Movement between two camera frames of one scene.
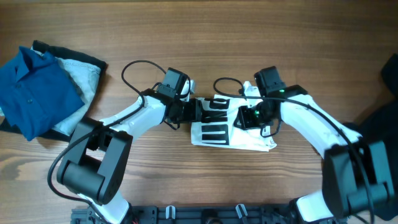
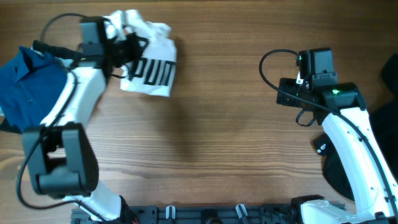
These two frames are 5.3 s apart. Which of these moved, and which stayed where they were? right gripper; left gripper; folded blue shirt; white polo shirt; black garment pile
Moved: left gripper; white polo shirt; right gripper
Stayed: folded blue shirt; black garment pile
